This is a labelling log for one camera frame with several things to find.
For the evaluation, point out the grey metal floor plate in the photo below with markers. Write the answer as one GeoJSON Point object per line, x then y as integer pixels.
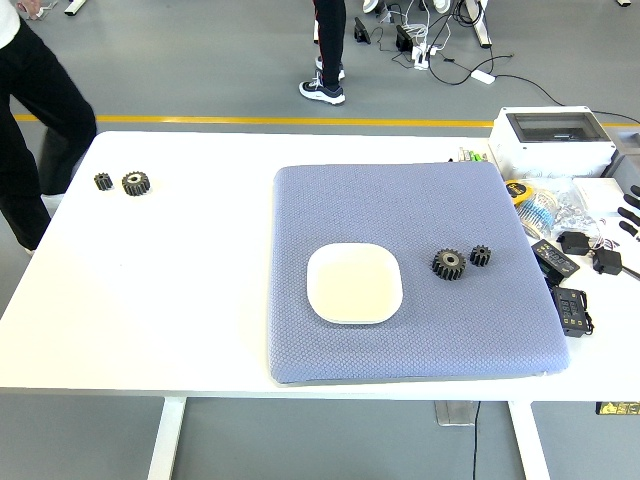
{"type": "Point", "coordinates": [450, 414]}

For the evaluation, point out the white square plate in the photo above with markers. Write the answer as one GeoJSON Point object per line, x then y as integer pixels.
{"type": "Point", "coordinates": [355, 285]}

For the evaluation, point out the grey electrical enclosure box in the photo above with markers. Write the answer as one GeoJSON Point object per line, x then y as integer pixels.
{"type": "Point", "coordinates": [505, 150]}

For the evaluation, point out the white power strip with plugs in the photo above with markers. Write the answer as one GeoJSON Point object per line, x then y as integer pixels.
{"type": "Point", "coordinates": [422, 56]}

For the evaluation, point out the blue striped parts bundle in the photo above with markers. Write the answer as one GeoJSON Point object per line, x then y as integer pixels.
{"type": "Point", "coordinates": [537, 217]}

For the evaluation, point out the white flat switch box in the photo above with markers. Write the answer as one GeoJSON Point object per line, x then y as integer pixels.
{"type": "Point", "coordinates": [597, 192]}

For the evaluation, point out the small grey floor item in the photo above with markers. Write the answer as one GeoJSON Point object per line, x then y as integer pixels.
{"type": "Point", "coordinates": [40, 12]}

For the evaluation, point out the green white small connectors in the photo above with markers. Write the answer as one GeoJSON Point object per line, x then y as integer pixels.
{"type": "Point", "coordinates": [472, 156]}

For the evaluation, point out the small black gear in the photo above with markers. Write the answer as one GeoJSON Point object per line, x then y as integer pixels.
{"type": "Point", "coordinates": [102, 183]}
{"type": "Point", "coordinates": [480, 257]}

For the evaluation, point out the large black gear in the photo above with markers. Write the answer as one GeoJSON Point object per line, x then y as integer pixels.
{"type": "Point", "coordinates": [131, 188]}
{"type": "Point", "coordinates": [441, 270]}

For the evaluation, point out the white desk leg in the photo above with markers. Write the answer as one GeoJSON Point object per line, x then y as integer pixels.
{"type": "Point", "coordinates": [481, 25]}

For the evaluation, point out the black flat controller panel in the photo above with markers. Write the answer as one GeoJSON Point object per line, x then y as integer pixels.
{"type": "Point", "coordinates": [552, 257]}

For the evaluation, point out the clear bag of parts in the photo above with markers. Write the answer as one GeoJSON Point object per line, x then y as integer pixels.
{"type": "Point", "coordinates": [567, 205]}

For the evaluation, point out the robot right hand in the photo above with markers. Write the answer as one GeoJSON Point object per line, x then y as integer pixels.
{"type": "Point", "coordinates": [631, 215]}

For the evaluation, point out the yellow black tape measure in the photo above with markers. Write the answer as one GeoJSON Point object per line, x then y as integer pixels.
{"type": "Point", "coordinates": [517, 190]}

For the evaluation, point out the person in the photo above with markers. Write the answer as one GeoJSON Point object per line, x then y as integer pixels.
{"type": "Point", "coordinates": [330, 40]}
{"type": "Point", "coordinates": [30, 100]}

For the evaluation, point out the white desk foot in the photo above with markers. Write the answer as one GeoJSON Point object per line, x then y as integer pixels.
{"type": "Point", "coordinates": [75, 6]}

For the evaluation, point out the yellow black warning label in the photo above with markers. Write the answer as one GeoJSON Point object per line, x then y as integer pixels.
{"type": "Point", "coordinates": [617, 408]}

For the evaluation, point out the blue-grey quilted mat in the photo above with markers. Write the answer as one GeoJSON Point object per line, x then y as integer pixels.
{"type": "Point", "coordinates": [350, 210]}

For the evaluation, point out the black controller red digits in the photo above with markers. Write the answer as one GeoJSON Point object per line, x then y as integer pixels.
{"type": "Point", "coordinates": [570, 310]}

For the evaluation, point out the small white power brick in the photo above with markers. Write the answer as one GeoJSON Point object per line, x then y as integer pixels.
{"type": "Point", "coordinates": [483, 77]}

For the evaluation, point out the white table leg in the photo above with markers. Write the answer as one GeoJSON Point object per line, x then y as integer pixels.
{"type": "Point", "coordinates": [167, 440]}
{"type": "Point", "coordinates": [530, 445]}

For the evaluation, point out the grey metal device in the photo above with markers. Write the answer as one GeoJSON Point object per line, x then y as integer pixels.
{"type": "Point", "coordinates": [629, 160]}

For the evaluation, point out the black floor device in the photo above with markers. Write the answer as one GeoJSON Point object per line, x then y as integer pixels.
{"type": "Point", "coordinates": [361, 32]}
{"type": "Point", "coordinates": [402, 39]}

